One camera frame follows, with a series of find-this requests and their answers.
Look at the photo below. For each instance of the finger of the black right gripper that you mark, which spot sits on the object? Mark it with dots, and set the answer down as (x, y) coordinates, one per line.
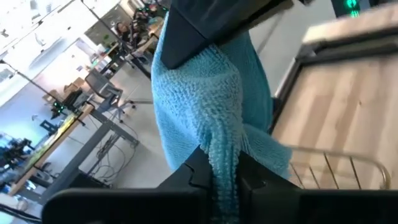
(186, 37)

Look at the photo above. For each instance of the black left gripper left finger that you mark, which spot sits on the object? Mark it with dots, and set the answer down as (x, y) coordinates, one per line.
(199, 174)

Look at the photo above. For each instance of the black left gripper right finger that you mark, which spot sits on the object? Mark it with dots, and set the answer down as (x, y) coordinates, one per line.
(252, 177)

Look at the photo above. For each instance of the blue microfiber towel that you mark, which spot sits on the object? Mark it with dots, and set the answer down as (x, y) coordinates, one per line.
(199, 102)

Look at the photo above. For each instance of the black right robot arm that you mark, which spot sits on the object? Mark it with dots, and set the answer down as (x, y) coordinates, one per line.
(342, 7)

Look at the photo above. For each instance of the person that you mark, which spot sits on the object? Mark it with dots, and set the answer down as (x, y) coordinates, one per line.
(122, 29)

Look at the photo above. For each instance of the grey office chair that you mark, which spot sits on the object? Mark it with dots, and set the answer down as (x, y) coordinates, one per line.
(99, 84)

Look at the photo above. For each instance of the wooden desk grey legs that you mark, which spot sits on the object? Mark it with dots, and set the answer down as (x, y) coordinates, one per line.
(62, 133)

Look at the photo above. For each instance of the black aluminium table frame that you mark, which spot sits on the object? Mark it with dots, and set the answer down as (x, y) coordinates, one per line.
(357, 46)

